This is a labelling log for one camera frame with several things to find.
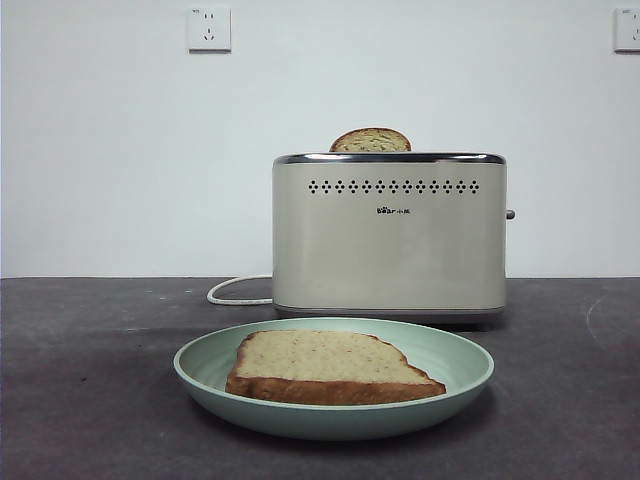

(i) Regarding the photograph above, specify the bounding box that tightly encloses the large toasted bread slice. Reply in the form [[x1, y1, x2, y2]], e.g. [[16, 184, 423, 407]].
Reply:
[[224, 329, 448, 407]]

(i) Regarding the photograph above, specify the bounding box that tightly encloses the pale green round plate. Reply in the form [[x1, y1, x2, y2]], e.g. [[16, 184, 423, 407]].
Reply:
[[172, 317, 496, 442]]

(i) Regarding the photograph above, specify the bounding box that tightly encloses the white toaster power cable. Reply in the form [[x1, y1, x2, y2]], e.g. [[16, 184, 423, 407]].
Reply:
[[206, 276, 275, 306]]

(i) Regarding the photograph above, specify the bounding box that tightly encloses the beige metal toaster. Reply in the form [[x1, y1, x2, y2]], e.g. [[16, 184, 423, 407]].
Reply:
[[271, 151, 518, 332]]

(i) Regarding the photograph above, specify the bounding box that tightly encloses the small toasted bread slice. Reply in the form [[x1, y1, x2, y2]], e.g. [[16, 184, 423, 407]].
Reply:
[[328, 127, 413, 153]]

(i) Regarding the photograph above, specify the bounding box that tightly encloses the white wall socket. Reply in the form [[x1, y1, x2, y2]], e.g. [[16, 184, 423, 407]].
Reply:
[[188, 5, 233, 54], [613, 7, 640, 54]]

